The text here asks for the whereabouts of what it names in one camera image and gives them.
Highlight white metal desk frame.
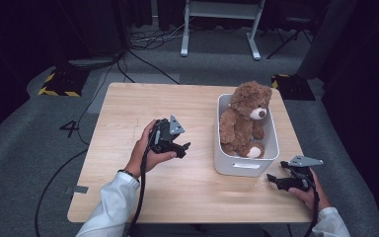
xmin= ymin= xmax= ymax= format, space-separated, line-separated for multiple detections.
xmin=180 ymin=0 xmax=267 ymax=61

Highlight black tripod stand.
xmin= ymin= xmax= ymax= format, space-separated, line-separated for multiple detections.
xmin=265 ymin=14 xmax=314 ymax=60

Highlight brown teddy bear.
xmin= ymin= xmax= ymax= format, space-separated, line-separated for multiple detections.
xmin=218 ymin=80 xmax=273 ymax=159

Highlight thick black floor cable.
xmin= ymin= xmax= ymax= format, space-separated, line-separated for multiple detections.
xmin=34 ymin=148 xmax=90 ymax=237

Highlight thin black floor cable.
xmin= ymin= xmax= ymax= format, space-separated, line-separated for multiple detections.
xmin=75 ymin=52 xmax=127 ymax=146

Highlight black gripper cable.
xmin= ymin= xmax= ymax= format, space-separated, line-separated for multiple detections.
xmin=129 ymin=144 xmax=153 ymax=237
xmin=303 ymin=177 xmax=321 ymax=237

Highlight black yellow striped floor plate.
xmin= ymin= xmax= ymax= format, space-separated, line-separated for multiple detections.
xmin=37 ymin=66 xmax=91 ymax=99
xmin=270 ymin=73 xmax=317 ymax=102

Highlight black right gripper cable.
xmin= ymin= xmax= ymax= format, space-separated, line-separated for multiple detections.
xmin=303 ymin=177 xmax=321 ymax=237

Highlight grey curtain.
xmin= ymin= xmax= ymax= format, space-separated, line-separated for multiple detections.
xmin=296 ymin=0 xmax=358 ymax=81

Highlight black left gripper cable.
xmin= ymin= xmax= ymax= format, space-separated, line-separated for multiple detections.
xmin=129 ymin=144 xmax=153 ymax=237

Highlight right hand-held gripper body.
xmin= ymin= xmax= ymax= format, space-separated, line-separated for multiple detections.
xmin=287 ymin=154 xmax=325 ymax=193

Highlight dark bead bracelet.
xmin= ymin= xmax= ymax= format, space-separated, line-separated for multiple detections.
xmin=116 ymin=168 xmax=141 ymax=183

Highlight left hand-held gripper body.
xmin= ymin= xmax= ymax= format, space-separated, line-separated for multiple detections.
xmin=148 ymin=114 xmax=187 ymax=156

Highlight bundle of floor cables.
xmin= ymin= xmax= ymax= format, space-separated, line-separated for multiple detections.
xmin=129 ymin=23 xmax=191 ymax=52

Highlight person's right hand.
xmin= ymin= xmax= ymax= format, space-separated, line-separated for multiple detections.
xmin=288 ymin=167 xmax=332 ymax=212

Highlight person's dark trousers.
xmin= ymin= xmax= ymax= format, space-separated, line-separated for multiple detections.
xmin=129 ymin=222 xmax=272 ymax=237

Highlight person's left hand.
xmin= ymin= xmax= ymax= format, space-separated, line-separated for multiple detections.
xmin=124 ymin=118 xmax=178 ymax=179

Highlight white plastic storage box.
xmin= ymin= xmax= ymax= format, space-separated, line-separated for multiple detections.
xmin=212 ymin=93 xmax=281 ymax=179

